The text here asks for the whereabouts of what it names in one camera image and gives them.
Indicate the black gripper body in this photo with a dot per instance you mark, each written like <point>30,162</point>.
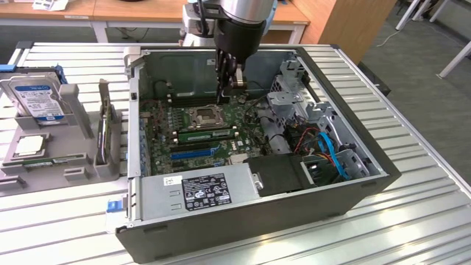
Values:
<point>238,36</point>

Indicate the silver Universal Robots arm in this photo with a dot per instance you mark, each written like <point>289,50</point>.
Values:
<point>244,8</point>

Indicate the black empty RAM slot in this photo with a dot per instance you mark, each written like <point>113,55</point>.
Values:
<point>190,100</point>

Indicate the green installed RAM stick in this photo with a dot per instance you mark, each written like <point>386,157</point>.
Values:
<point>204,135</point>

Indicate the green RAM stick with label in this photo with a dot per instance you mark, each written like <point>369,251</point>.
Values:
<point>40,163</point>

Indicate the metal CPU socket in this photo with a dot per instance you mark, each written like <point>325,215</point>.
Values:
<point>205,117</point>

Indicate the green Dell motherboard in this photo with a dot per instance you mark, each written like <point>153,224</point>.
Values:
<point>161,132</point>

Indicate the silver metal drive cage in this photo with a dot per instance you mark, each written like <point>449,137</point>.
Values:
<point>322,116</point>

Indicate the black expansion slot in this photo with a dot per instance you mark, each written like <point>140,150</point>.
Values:
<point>186,149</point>

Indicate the small silver heat sink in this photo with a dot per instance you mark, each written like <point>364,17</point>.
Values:
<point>238,158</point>

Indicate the blue expansion slot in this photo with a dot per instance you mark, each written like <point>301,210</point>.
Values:
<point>190,155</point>

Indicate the wooden cabinet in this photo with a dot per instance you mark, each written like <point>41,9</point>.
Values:
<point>349,25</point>

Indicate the grey power supply unit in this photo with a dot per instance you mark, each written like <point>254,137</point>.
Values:
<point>205,193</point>

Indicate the blue plastic disk caddy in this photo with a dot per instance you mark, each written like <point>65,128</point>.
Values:
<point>60,73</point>

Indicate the black open PC case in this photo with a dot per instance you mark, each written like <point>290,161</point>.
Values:
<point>257,220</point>

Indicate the hard disk with blue label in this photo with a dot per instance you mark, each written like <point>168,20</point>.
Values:
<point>34,99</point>

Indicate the white papers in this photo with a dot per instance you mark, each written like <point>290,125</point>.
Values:
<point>48,4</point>

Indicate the grey plastic parts rack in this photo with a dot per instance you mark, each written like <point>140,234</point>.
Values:
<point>62,165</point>

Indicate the blue plastic case latch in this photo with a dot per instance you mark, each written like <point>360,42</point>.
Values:
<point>112,207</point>

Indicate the silver CPU chip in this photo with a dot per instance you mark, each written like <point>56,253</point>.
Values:
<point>29,146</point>

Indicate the wooden desk with white frame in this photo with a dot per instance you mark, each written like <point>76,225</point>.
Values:
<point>128,12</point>

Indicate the graphics card with metal bracket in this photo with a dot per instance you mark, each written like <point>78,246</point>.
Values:
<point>106,124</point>

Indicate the white table leg frame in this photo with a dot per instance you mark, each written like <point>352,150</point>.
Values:
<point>457,59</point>
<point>408,13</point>

